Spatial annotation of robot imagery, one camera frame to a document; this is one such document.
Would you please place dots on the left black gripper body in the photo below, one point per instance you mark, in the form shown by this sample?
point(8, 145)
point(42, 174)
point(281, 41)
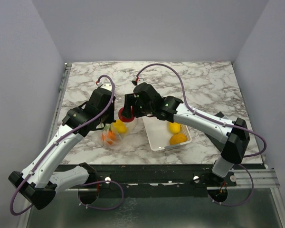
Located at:
point(109, 117)

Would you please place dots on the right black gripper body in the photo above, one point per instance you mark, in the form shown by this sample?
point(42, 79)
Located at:
point(140, 110)

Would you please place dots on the red toy apple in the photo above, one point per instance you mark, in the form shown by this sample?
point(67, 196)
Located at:
point(126, 116)

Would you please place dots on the white perforated plastic basket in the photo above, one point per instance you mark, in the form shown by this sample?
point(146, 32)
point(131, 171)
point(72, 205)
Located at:
point(159, 135)

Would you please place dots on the orange toy fruit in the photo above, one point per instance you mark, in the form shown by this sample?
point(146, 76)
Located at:
point(108, 137)

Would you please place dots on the clear zip top bag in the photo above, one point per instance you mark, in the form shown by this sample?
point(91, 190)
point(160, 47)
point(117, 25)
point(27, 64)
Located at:
point(120, 137)

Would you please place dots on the yellow orange toy lemon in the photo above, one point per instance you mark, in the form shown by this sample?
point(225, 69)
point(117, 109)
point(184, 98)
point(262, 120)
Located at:
point(178, 138)

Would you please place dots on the yellow toy pear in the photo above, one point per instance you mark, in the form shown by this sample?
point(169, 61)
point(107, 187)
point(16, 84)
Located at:
point(119, 127)

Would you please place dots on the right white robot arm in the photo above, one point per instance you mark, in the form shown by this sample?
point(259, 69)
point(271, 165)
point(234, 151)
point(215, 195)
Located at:
point(233, 135)

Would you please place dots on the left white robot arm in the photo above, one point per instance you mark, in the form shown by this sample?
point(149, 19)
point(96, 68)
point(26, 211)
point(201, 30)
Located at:
point(37, 182)

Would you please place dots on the yellow toy mango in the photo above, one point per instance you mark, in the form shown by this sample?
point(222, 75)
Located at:
point(174, 128)

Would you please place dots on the black cutting board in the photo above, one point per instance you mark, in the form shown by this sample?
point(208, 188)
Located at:
point(218, 139)

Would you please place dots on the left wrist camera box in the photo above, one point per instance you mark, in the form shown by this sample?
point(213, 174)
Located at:
point(104, 85)

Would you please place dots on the black metal base rail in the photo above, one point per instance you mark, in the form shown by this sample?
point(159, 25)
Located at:
point(154, 181)

